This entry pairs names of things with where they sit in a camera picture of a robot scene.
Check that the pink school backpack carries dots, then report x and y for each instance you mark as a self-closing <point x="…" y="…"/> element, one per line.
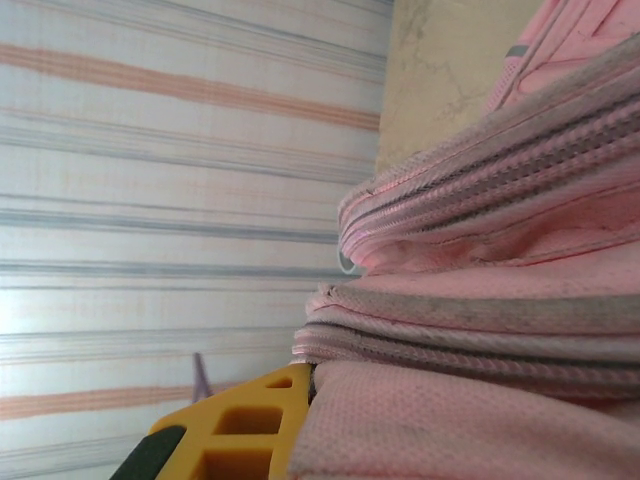
<point x="475" y="325"/>

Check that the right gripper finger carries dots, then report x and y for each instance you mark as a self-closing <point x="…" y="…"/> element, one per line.
<point x="240" y="430"/>

